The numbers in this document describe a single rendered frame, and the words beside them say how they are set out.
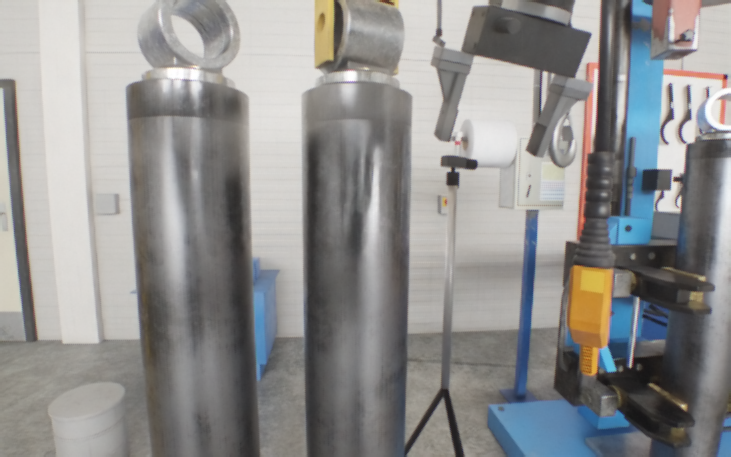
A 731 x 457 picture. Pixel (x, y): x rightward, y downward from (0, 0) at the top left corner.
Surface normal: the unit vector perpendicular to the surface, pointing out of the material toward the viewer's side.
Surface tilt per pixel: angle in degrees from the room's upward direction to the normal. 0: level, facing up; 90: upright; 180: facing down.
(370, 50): 121
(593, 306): 90
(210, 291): 90
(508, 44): 113
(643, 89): 90
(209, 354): 90
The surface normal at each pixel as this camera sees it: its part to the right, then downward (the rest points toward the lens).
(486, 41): 0.12, 0.50
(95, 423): 0.74, 0.08
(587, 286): -0.63, 0.08
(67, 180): 0.10, 0.11
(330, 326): -0.43, 0.10
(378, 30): 0.51, 0.25
